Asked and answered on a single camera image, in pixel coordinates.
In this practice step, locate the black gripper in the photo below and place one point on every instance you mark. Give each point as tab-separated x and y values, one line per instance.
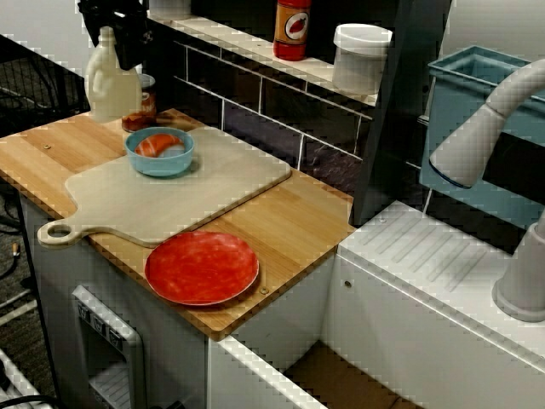
115	10

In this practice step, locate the white plastic detergent bottle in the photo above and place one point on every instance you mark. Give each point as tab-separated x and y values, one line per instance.
110	93

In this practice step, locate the salmon nigiri sushi toy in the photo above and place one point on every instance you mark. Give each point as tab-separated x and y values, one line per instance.
155	144

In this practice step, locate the light blue bowl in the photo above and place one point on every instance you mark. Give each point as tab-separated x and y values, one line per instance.
159	166

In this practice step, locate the brown sauce jar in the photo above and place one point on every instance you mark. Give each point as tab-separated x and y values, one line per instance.
147	106

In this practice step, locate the pale wooden cutting board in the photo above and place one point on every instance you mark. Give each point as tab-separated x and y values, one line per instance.
170	200

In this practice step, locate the red hot sauce bottle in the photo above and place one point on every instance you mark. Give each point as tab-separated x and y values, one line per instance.
291	30

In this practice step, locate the white lidded plastic container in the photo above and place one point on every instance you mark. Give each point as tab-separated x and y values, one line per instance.
359	64

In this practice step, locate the red round plate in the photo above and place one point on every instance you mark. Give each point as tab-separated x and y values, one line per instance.
202	268

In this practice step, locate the teal plastic bin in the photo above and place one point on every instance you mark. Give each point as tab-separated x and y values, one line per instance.
451	93

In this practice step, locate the grey toy faucet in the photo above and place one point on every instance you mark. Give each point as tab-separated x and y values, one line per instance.
464	145

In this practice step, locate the white toy kitchen unit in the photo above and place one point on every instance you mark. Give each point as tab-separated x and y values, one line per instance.
383	307

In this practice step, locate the dark upright post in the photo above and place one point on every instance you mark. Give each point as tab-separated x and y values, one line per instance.
396	128

